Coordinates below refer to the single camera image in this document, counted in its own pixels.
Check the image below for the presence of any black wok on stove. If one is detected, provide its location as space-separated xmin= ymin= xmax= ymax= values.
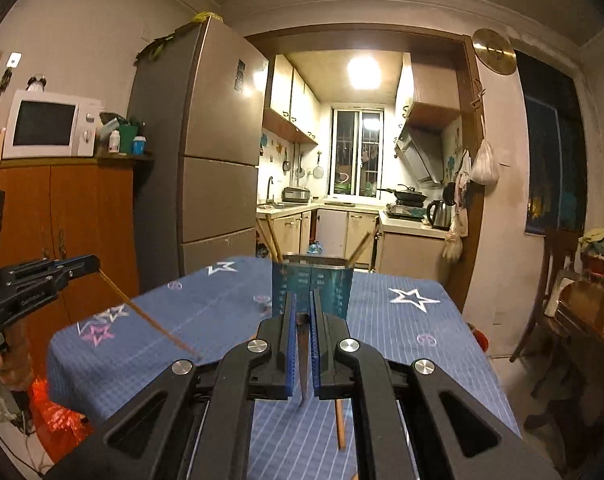
xmin=379 ymin=186 xmax=427 ymax=206

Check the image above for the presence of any blue star checked tablecloth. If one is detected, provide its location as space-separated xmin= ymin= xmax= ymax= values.
xmin=47 ymin=257 xmax=516 ymax=479

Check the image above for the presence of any red plastic bag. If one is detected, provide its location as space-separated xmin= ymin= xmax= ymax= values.
xmin=29 ymin=378 xmax=94 ymax=464

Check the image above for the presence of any white hanging plastic bag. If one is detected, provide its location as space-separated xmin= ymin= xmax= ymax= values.
xmin=470 ymin=139 xmax=500 ymax=186

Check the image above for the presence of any wooden chair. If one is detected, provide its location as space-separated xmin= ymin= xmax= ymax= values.
xmin=509 ymin=228 xmax=581 ymax=399

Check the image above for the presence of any blue lidded jar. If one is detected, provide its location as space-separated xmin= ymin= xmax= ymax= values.
xmin=131 ymin=136 xmax=146 ymax=156

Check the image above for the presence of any dark wooden side table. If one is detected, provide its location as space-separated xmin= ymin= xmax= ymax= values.
xmin=524 ymin=281 xmax=604 ymax=479

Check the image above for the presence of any teal metal utensil holder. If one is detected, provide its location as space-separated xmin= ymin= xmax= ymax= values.
xmin=272 ymin=255 xmax=354 ymax=320

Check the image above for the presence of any steel electric kettle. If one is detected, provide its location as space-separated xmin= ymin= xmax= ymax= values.
xmin=426 ymin=200 xmax=454 ymax=231

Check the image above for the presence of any kitchen window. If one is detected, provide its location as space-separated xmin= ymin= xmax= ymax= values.
xmin=329 ymin=107 xmax=384 ymax=200

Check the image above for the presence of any dark window with frame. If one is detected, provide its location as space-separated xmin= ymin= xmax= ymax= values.
xmin=516 ymin=51 xmax=587 ymax=235

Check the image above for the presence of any white bottle on cabinet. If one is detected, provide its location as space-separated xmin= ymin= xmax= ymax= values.
xmin=108 ymin=129 xmax=121 ymax=154

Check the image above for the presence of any white microwave oven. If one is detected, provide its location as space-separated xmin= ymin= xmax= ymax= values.
xmin=3 ymin=90 xmax=104 ymax=159

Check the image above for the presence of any kitchen range hood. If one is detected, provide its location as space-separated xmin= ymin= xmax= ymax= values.
xmin=395 ymin=124 xmax=444 ymax=188

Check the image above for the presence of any brown wooden cabinet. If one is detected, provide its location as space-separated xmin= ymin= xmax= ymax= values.
xmin=0 ymin=154 xmax=154 ymax=376

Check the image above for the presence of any person's left hand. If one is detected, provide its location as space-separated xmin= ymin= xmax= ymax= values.
xmin=0 ymin=320 xmax=33 ymax=391

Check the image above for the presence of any round brass wall clock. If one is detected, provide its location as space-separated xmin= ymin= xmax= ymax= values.
xmin=471 ymin=28 xmax=517 ymax=76

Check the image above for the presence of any grey tall refrigerator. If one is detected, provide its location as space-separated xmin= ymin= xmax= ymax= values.
xmin=127 ymin=18 xmax=267 ymax=292

